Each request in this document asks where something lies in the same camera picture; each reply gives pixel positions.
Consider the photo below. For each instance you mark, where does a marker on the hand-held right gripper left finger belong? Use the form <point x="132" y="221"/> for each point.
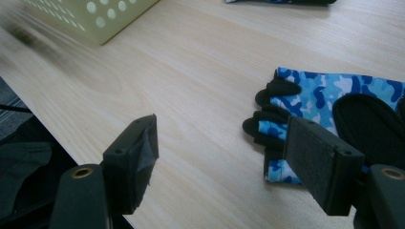
<point x="127" y="165"/>

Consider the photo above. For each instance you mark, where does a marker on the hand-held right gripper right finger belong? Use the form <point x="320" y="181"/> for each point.
<point x="321" y="165"/>

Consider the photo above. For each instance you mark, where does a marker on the blue camouflage fingerless glove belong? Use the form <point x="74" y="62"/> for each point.
<point x="321" y="92"/>
<point x="280" y="1"/>

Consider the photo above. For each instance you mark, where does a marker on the pale green perforated basket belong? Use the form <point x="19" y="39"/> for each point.
<point x="95" y="16"/>

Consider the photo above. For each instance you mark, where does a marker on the dark cloth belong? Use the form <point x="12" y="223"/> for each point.
<point x="22" y="171"/>

